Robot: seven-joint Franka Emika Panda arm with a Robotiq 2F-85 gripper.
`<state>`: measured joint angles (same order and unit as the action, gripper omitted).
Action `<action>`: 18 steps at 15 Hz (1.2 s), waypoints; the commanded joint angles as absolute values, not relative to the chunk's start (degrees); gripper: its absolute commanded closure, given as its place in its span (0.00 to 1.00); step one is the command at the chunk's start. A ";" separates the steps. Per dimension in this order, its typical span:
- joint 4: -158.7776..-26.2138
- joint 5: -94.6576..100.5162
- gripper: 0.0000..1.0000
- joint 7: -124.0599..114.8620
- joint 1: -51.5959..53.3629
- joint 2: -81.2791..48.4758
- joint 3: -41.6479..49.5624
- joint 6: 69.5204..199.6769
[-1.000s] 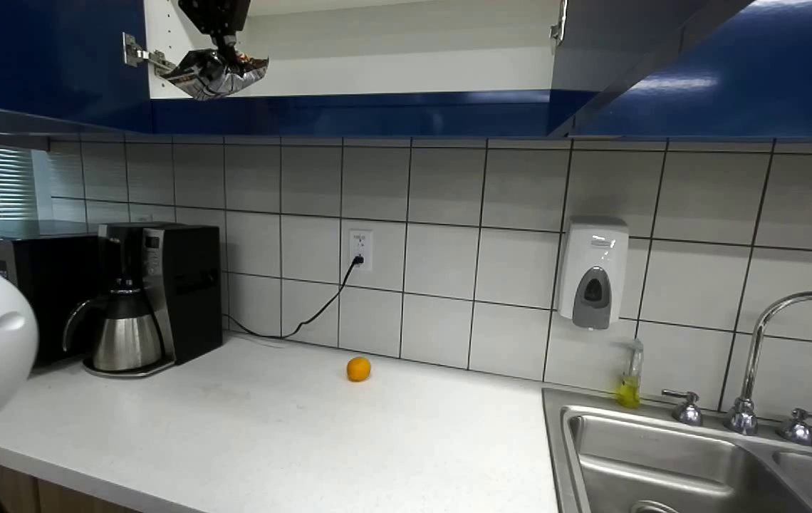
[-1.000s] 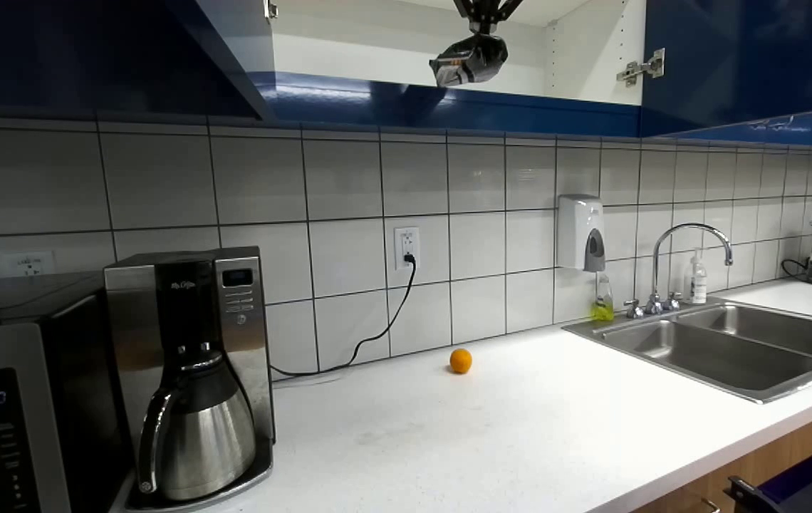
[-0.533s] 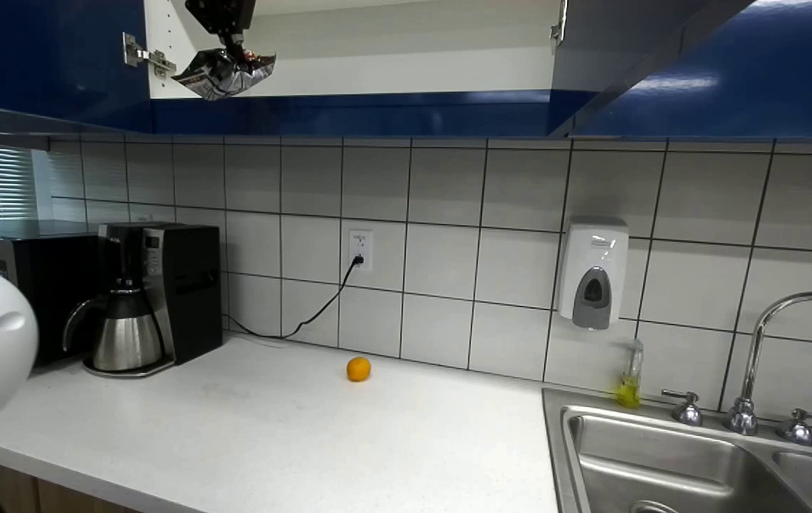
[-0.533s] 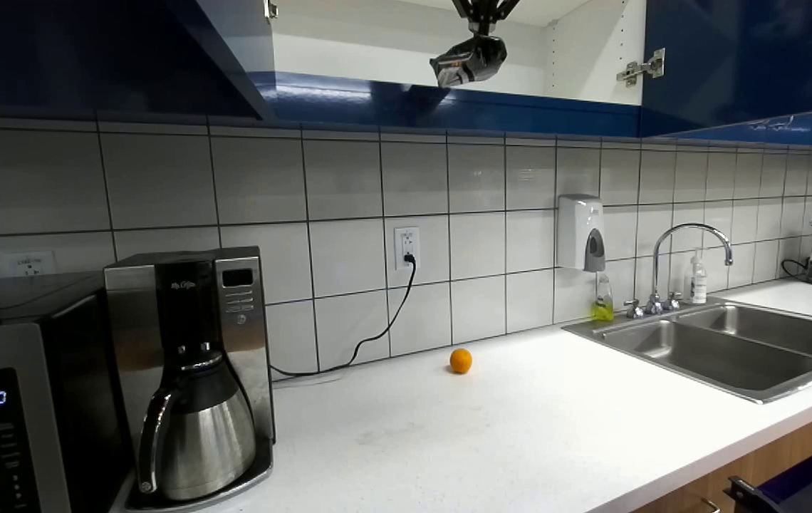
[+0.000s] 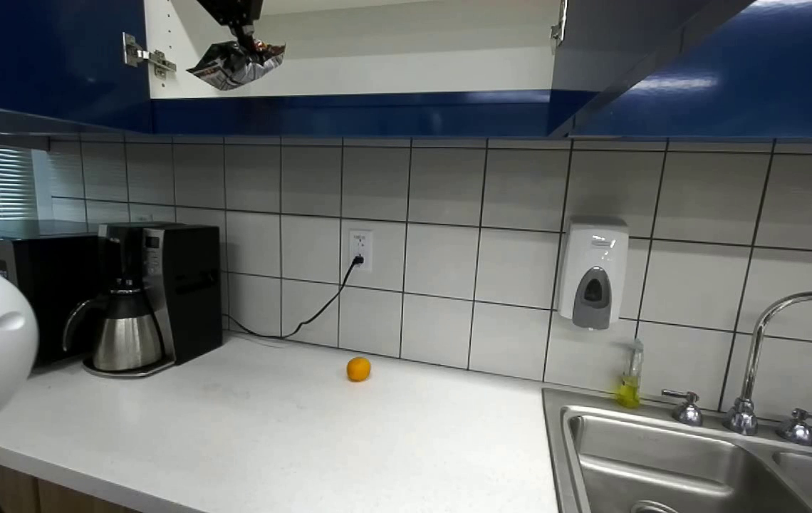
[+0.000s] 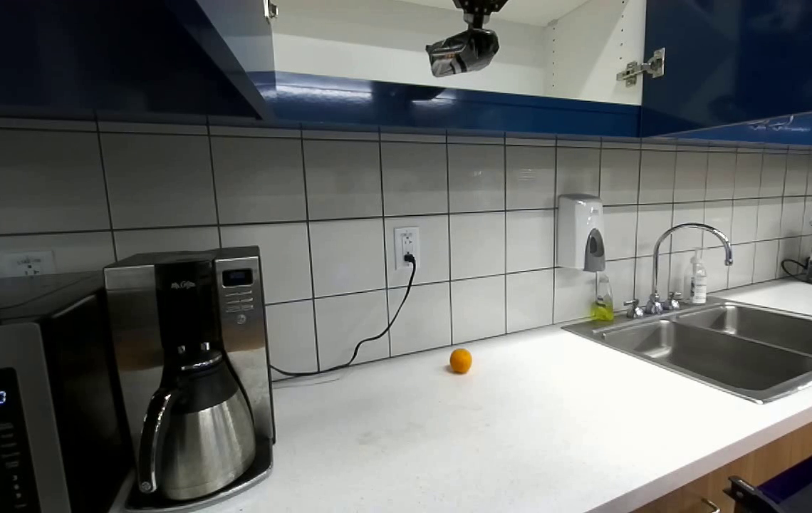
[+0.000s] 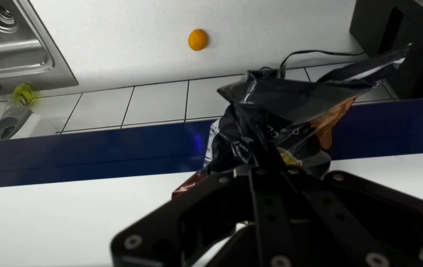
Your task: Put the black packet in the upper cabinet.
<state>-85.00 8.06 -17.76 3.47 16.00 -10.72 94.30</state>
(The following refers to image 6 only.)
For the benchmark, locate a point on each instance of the blue cabinet door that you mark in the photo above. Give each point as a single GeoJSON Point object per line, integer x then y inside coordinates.
{"type": "Point", "coordinates": [64, 57]}
{"type": "Point", "coordinates": [784, 57]}

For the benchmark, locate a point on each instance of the white wall outlet with plug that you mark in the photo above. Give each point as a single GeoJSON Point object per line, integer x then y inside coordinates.
{"type": "Point", "coordinates": [407, 237]}

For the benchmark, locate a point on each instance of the metal cabinet hinge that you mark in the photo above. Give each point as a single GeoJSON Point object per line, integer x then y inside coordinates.
{"type": "Point", "coordinates": [650, 67]}

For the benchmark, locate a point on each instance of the yellow dish soap bottle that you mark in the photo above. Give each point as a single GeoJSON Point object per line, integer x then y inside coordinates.
{"type": "Point", "coordinates": [603, 311]}

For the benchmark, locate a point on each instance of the dark blue drawer item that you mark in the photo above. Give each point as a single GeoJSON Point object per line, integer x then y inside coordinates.
{"type": "Point", "coordinates": [804, 486]}

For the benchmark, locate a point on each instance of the orange fruit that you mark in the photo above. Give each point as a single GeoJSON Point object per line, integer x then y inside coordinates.
{"type": "Point", "coordinates": [461, 361]}

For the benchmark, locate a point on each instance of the stainless steel double sink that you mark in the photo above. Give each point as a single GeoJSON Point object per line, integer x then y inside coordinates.
{"type": "Point", "coordinates": [709, 358]}

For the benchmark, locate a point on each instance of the blue wall cabinet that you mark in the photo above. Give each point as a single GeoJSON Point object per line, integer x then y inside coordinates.
{"type": "Point", "coordinates": [378, 100]}

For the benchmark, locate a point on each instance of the stainless steel carafe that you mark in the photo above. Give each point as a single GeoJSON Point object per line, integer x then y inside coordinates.
{"type": "Point", "coordinates": [202, 442]}

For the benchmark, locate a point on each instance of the white empty wall outlet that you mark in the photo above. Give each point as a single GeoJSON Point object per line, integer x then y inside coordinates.
{"type": "Point", "coordinates": [34, 266]}

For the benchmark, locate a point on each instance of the chrome sink faucet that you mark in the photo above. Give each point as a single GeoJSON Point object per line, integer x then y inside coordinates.
{"type": "Point", "coordinates": [656, 286]}

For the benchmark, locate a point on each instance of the black steel coffee maker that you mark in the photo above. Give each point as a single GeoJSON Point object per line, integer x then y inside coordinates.
{"type": "Point", "coordinates": [234, 304]}

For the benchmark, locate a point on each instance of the white wall soap dispenser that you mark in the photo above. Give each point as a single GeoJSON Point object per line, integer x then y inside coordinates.
{"type": "Point", "coordinates": [576, 228]}

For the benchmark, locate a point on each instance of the small white bottle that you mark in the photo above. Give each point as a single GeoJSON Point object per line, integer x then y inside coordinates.
{"type": "Point", "coordinates": [699, 286]}

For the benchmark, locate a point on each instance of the wooden base cabinet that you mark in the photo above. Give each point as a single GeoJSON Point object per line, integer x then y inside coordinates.
{"type": "Point", "coordinates": [776, 457]}

